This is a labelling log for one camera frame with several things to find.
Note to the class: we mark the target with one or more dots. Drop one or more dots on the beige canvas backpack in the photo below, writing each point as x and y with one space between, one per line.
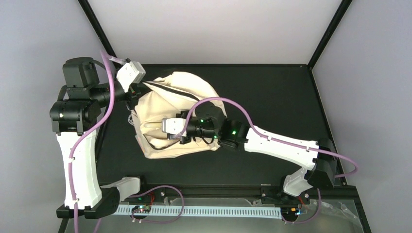
167 97

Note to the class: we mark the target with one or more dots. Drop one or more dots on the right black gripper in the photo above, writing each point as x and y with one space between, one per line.
183 113

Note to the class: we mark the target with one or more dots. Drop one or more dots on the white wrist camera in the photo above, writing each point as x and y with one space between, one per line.
173 127
129 73

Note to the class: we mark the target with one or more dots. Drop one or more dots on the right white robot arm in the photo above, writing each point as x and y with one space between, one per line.
207 121

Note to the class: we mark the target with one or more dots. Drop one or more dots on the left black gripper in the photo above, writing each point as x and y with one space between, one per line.
134 91

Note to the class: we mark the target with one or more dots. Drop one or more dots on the light blue slotted cable duct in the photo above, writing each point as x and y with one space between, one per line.
199 211

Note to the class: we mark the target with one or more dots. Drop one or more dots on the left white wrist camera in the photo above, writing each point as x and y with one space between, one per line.
129 73

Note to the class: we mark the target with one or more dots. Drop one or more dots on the black frame post right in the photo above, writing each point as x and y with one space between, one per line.
333 25

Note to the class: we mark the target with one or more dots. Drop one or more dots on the black frame post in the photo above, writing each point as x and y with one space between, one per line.
95 24
333 25

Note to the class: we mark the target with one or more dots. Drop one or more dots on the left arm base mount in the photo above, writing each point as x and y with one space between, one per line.
146 196

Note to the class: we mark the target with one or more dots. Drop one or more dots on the white charger with cable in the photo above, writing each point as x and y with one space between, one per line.
130 119

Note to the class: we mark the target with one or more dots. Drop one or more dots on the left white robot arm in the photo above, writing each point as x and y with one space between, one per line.
83 105

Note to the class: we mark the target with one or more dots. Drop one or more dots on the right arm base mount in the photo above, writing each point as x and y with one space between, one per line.
275 195

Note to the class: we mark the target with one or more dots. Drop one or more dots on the black frame post left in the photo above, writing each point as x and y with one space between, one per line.
95 24

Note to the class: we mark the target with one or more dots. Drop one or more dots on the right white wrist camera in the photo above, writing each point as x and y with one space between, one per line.
173 127

